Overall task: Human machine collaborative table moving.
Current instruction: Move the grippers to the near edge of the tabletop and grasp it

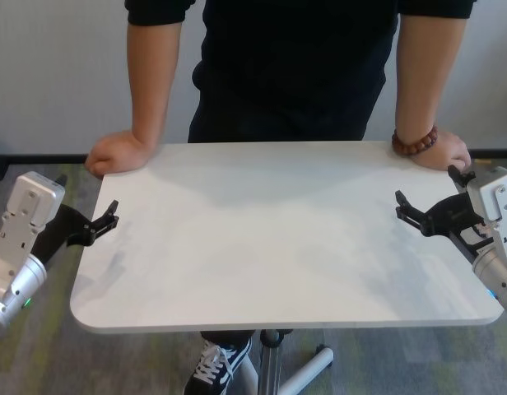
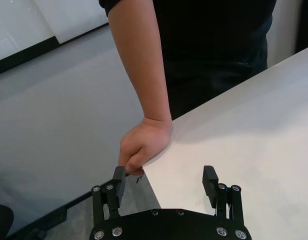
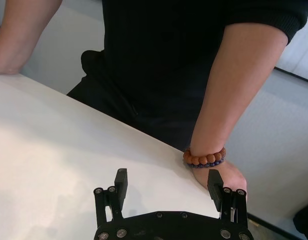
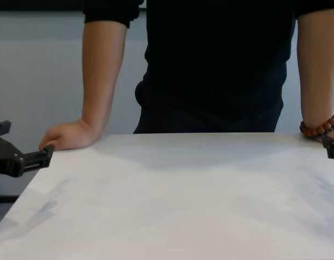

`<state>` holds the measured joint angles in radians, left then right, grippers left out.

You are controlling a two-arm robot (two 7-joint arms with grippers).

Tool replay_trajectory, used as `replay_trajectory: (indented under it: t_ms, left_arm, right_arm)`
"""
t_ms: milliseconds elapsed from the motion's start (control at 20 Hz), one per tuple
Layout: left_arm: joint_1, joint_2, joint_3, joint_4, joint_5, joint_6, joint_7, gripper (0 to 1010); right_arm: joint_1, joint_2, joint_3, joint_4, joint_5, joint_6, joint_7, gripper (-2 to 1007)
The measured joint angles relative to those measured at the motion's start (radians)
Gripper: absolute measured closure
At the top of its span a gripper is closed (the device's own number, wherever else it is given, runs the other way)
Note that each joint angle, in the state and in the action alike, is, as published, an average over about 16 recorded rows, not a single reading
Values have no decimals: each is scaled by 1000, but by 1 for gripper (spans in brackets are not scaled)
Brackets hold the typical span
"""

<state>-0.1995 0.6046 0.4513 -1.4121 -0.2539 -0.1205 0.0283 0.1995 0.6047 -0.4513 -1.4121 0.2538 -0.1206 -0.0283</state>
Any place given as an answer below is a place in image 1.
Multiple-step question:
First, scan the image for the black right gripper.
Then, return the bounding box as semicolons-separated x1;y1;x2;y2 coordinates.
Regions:
394;164;496;265

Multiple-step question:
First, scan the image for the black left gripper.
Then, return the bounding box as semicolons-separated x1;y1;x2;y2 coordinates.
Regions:
30;174;119;265

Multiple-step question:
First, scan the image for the white rectangular table top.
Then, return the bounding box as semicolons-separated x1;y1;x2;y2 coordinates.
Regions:
70;142;505;333

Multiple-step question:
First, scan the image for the person's left forearm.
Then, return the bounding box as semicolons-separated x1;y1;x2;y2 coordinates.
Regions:
395;6;471;137

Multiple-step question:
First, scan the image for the person's right forearm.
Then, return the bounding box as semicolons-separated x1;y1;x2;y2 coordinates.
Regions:
127;10;185;145

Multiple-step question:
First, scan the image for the person's left hand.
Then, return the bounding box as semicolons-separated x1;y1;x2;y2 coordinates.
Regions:
409;130;472;170

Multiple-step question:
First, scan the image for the person's right hand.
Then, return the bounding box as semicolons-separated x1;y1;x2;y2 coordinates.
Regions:
84;130;158;179

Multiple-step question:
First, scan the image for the black white sneaker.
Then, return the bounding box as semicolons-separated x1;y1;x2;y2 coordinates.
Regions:
183;337;254;395

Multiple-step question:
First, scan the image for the white table base leg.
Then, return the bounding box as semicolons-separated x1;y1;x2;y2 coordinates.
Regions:
277;347;335;395
232;357;259;395

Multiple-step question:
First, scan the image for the person in black shirt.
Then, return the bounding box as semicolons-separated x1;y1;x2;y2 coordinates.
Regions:
125;0;475;124

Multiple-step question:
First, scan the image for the metal table column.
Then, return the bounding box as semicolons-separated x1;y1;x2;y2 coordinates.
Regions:
259;328;286;395

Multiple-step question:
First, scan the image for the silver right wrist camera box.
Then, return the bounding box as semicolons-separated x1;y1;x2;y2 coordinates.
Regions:
467;166;507;264

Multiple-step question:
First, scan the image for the brown wooden bead bracelet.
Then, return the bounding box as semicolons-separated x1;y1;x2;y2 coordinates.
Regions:
392;125;439;158

